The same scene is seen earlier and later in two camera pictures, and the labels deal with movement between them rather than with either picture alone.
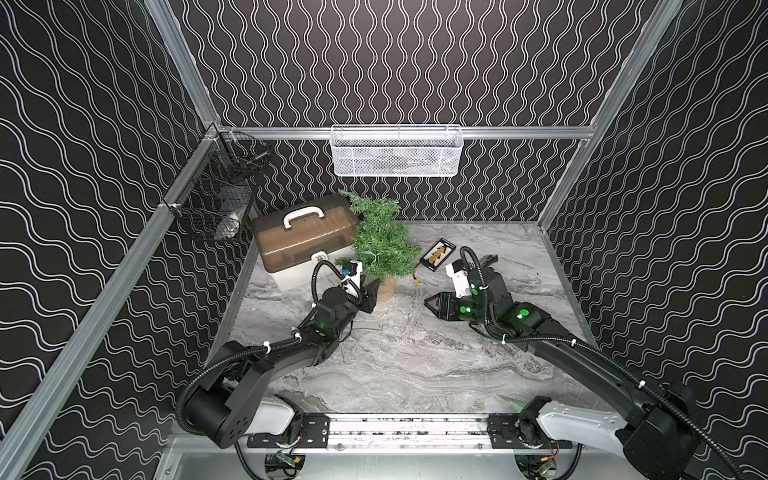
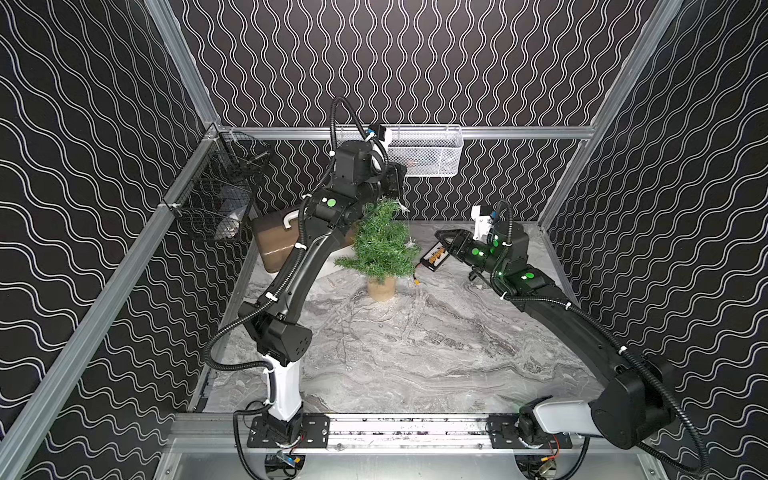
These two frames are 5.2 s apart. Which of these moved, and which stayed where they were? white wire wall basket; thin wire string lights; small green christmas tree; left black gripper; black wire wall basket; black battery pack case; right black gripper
Moved: right black gripper; left black gripper; thin wire string lights
Stayed: white wire wall basket; black wire wall basket; black battery pack case; small green christmas tree
